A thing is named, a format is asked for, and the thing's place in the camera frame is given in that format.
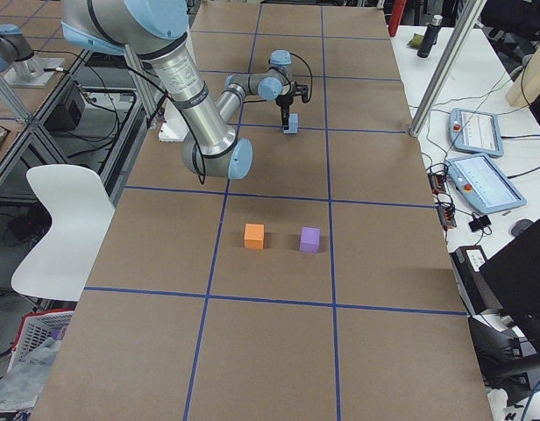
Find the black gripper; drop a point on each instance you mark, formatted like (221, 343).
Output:
(282, 102)

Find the light blue foam block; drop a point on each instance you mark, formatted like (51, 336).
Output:
(292, 125)

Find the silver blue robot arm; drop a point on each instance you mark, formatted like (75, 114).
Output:
(157, 32)

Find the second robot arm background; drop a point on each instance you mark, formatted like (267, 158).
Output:
(20, 65)

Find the orange foam block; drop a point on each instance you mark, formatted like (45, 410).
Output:
(254, 236)

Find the purple foam block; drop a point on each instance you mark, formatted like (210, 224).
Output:
(309, 239)

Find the black water bottle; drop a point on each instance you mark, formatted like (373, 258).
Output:
(430, 36)

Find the small electronics board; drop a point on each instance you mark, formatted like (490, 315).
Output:
(444, 203)

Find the far teach pendant tablet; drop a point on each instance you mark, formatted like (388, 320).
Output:
(475, 132)

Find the teach pendant tablet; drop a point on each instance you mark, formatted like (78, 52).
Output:
(475, 132)
(483, 185)

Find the near teach pendant tablet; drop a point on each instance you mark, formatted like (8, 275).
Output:
(483, 185)

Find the black power box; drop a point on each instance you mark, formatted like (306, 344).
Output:
(67, 113)

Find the white plastic chair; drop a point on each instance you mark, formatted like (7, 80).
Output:
(58, 267)

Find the wooden board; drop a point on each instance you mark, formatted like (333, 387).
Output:
(526, 87)

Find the black computer mouse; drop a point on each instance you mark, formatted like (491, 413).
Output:
(520, 226)

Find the white laundry basket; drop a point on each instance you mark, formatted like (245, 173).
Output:
(34, 329)

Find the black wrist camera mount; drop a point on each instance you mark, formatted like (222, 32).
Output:
(303, 91)

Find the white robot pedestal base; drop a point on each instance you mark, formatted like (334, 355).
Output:
(173, 128)

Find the aluminium frame post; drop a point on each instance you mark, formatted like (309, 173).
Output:
(454, 46)

